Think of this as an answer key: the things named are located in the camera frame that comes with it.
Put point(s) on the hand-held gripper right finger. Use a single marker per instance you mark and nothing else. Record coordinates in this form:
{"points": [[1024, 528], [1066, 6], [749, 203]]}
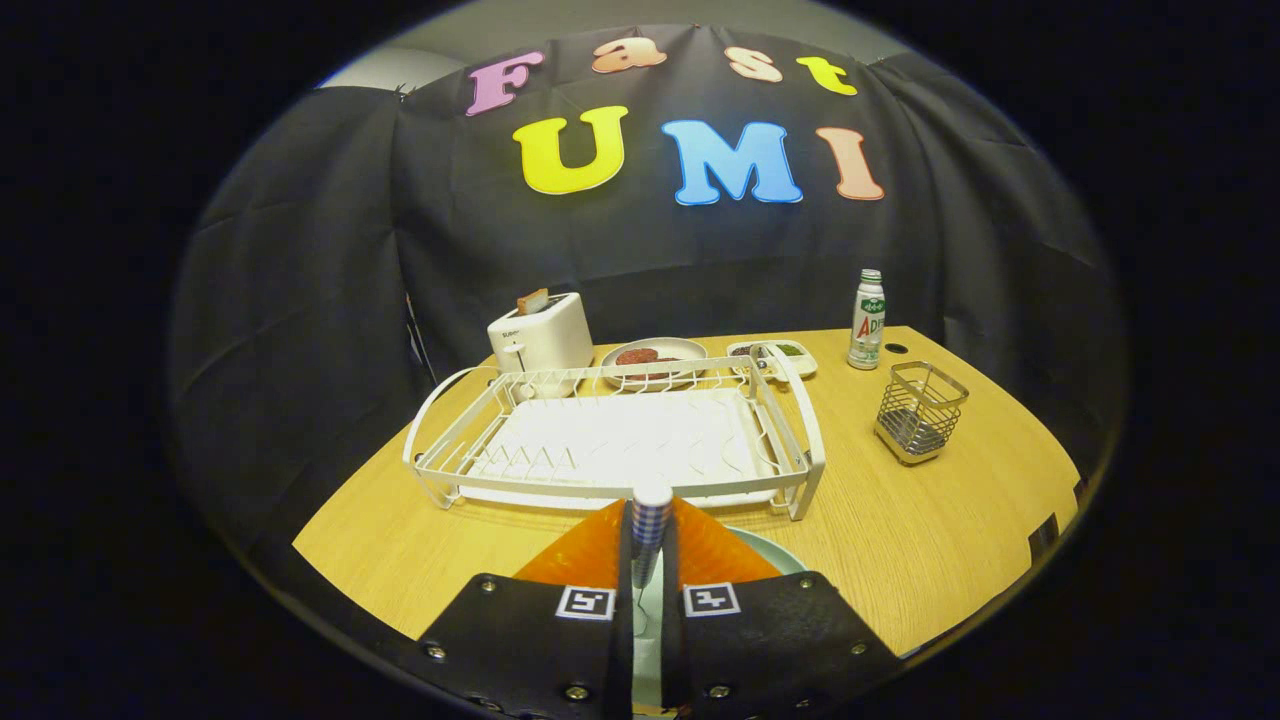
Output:
{"points": [[672, 650]]}

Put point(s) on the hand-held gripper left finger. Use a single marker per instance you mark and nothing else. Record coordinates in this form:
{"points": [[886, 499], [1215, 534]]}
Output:
{"points": [[622, 650]]}

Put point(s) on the pale green plate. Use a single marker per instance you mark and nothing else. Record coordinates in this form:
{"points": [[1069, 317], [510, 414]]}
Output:
{"points": [[770, 552]]}

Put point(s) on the grey plate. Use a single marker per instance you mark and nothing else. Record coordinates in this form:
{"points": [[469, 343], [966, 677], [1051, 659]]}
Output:
{"points": [[680, 347]]}

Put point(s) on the white divided dish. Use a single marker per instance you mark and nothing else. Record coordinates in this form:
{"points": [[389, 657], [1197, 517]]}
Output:
{"points": [[800, 364]]}

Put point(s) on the white drip tray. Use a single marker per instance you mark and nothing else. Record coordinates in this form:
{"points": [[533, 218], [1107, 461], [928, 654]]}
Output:
{"points": [[620, 440]]}

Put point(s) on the brown meat piece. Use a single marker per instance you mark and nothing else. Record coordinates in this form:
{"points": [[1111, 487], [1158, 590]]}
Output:
{"points": [[665, 361], [635, 355]]}

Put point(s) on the white toaster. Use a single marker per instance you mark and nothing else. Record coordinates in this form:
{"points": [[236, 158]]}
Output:
{"points": [[545, 340]]}

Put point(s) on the toast slice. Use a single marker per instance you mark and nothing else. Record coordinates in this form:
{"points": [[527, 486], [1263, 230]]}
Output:
{"points": [[533, 302]]}

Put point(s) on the white green drink bottle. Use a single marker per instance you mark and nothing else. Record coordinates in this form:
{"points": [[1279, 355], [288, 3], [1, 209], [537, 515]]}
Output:
{"points": [[867, 330]]}

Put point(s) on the black backdrop cloth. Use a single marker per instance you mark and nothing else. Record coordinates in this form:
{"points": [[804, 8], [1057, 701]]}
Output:
{"points": [[350, 250]]}

